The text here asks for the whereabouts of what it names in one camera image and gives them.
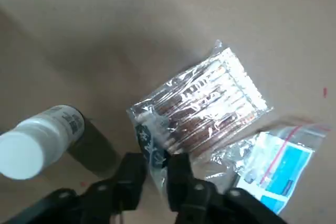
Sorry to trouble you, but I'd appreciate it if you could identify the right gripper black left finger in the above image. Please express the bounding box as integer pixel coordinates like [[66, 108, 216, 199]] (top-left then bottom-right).
[[5, 153, 146, 224]]

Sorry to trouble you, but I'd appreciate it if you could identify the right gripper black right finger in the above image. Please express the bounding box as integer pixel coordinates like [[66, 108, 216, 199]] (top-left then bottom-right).
[[167, 153, 287, 224]]

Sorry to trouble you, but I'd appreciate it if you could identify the white medicine bottle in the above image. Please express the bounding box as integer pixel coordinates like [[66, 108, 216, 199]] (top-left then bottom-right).
[[0, 104, 85, 180]]

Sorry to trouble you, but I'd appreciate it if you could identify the glove zip bag blue label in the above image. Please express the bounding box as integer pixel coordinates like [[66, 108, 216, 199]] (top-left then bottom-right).
[[209, 123, 332, 216]]

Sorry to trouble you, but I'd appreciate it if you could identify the clear iodophor swab packet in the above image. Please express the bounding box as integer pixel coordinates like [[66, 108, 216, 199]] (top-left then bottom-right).
[[125, 39, 274, 201]]

